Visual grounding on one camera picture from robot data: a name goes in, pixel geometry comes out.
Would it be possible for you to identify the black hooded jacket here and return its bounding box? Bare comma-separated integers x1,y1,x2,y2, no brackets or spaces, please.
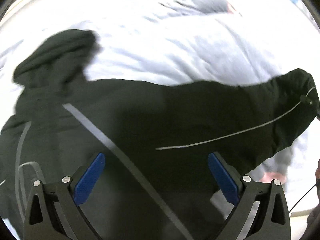
1,30,319,239

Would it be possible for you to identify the person right hand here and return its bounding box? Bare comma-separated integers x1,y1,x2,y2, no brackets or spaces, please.
315,159,320,180

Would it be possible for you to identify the grey floral bed quilt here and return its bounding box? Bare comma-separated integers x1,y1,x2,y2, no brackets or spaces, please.
0,0,320,240

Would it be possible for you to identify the black cable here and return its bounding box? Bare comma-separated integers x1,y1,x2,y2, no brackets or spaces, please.
288,182,318,213

